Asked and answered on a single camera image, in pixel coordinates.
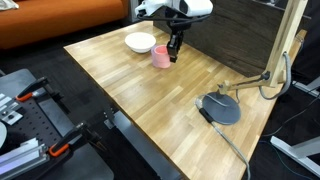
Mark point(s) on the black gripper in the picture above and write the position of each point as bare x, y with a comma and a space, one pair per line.
173, 45

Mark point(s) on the pink mug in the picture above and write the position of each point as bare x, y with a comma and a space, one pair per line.
160, 57

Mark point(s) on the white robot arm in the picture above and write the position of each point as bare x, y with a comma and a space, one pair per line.
178, 14

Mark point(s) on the white bowl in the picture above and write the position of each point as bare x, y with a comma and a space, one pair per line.
140, 42

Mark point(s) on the wooden desk lamp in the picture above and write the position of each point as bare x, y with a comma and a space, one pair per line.
275, 79

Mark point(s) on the dark wooden board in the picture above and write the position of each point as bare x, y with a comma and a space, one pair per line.
239, 34

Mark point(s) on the black orange clamp lower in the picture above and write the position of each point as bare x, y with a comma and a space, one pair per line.
72, 140

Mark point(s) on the black orange clamp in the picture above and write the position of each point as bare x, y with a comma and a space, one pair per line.
28, 91
72, 140

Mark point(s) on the black orange clamp upper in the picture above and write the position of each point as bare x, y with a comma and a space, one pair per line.
28, 91

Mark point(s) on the orange sofa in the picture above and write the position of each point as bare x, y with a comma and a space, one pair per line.
36, 20

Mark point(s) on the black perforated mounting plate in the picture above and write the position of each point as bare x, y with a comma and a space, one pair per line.
33, 124

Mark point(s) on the white table leg frame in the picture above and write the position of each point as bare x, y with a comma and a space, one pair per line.
301, 152

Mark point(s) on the aluminium extrusion rail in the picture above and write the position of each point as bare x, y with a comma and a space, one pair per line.
29, 155

